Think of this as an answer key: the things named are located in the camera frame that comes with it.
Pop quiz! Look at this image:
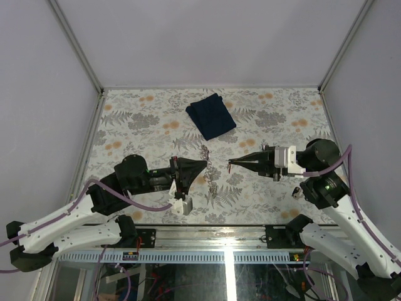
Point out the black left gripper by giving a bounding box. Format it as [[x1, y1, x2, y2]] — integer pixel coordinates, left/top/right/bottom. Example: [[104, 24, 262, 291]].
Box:
[[130, 156, 209, 196]]

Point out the steel disc with keyrings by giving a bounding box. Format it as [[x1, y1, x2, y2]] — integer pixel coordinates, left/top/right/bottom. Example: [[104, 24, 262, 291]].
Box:
[[200, 144, 217, 199]]

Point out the silver key black tag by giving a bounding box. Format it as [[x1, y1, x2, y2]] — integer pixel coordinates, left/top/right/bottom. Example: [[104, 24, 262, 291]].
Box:
[[291, 187, 303, 199]]

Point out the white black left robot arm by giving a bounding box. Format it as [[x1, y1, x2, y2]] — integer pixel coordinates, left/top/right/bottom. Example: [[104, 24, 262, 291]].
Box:
[[6, 154, 207, 272]]

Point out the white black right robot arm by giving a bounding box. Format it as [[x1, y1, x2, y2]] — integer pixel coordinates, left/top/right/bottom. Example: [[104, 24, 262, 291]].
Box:
[[229, 139, 400, 300]]

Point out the dark blue folded cloth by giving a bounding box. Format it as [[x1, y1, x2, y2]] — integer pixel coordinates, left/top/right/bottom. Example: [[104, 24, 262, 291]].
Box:
[[185, 93, 236, 140]]

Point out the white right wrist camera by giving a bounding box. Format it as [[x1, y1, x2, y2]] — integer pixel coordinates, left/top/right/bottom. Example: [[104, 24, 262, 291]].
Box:
[[274, 145, 306, 177]]

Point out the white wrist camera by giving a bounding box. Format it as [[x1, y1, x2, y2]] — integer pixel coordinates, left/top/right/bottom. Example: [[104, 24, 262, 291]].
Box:
[[274, 145, 306, 177], [169, 180, 193, 216]]

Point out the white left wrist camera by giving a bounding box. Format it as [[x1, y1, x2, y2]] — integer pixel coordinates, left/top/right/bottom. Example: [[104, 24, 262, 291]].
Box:
[[169, 180, 193, 216]]

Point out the aluminium mounting rail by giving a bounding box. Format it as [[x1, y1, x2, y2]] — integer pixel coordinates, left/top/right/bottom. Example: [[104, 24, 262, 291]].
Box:
[[61, 225, 303, 252]]

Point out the white slotted cable duct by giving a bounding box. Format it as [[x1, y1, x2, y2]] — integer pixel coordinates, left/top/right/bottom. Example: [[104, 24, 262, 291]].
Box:
[[59, 250, 293, 264]]

